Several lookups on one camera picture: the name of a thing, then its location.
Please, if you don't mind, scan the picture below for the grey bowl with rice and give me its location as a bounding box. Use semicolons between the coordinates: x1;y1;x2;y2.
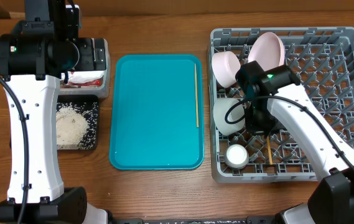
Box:
213;98;245;136

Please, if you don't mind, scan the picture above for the pink shallow bowl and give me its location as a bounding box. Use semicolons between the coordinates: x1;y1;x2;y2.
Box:
212;51;241;88

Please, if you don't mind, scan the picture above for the small white cup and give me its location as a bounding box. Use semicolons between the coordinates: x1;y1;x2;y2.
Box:
224;144;249;169

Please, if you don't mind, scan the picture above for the red snack wrapper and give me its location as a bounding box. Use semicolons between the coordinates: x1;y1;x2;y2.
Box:
65;79;102;88

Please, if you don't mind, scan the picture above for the wooden chopstick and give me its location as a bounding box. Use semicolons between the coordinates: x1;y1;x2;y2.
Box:
194;63;199;128
266;136;273;166

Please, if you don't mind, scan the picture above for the large white plate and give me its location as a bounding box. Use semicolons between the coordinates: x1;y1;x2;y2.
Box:
248;32;285;71

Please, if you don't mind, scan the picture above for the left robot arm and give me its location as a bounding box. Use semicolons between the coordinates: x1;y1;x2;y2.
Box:
0;1;113;223

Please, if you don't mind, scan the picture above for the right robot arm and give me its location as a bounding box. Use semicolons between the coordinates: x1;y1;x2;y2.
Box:
235;61;354;223

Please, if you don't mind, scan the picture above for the clear plastic waste bin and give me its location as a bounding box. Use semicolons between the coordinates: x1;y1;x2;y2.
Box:
59;38;111;98

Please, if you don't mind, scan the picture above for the grey dishwasher rack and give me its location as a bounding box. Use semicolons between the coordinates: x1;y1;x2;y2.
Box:
208;27;354;183

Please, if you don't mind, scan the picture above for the teal serving tray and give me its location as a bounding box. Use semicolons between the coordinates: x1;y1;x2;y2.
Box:
109;54;205;170

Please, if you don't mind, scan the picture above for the black plastic tray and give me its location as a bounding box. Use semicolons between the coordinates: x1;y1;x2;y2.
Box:
55;95;100;152

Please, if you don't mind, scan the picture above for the pile of rice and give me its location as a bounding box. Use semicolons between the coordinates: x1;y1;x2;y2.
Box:
55;104;99;150

